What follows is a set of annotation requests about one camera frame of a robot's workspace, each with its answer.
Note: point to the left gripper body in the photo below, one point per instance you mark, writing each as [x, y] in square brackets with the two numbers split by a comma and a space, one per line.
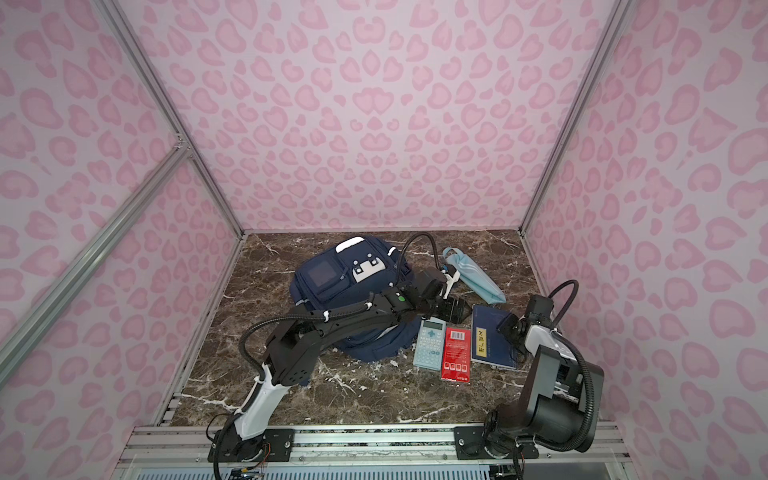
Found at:
[443, 307]

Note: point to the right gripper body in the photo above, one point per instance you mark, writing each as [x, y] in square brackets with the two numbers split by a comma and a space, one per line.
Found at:
[510, 328]

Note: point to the blue book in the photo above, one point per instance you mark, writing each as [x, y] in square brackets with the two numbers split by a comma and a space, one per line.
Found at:
[489, 345]

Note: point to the light blue pencil pouch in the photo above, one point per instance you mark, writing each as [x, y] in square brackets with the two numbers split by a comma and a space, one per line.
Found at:
[474, 276]

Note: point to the navy blue student backpack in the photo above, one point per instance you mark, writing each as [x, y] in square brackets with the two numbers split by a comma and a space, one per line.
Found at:
[348, 273]

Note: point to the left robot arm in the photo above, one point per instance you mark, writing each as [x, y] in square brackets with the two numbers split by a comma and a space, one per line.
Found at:
[283, 351]

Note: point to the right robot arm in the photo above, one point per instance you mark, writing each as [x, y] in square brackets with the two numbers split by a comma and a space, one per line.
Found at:
[558, 407]

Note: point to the red calculator package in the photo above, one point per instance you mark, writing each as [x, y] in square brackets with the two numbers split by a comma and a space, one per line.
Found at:
[456, 361]

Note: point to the light blue calculator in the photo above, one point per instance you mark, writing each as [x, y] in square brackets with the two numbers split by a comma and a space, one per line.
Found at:
[430, 344]

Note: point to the aluminium frame post right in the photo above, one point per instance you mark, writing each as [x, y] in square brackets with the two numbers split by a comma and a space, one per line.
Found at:
[617, 21]

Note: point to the aluminium frame post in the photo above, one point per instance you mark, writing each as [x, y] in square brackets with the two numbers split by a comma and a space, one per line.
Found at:
[617, 21]
[130, 43]

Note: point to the aluminium frame post left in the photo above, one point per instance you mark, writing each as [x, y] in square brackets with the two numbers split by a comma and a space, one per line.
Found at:
[130, 43]

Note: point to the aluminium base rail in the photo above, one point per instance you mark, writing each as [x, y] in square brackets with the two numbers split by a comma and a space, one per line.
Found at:
[395, 451]

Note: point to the aluminium frame strut left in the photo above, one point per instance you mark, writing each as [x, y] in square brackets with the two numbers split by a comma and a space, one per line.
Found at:
[40, 318]

